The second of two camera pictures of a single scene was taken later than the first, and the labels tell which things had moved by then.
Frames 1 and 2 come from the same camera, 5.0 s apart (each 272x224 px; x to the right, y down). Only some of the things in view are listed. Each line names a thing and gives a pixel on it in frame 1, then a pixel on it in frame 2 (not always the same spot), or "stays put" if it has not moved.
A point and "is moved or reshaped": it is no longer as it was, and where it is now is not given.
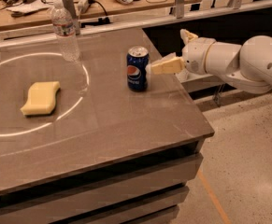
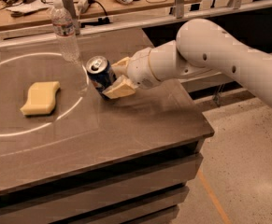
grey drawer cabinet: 147,188 stays put
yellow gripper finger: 187,35 -> 120,67
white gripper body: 195,56 -> 139,66
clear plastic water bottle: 64,29 stays put
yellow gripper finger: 174,65 -> 122,87
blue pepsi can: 136,67 is moved or reshaped
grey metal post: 68,0 stays put
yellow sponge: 41,98 stays put
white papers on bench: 34,5 stays put
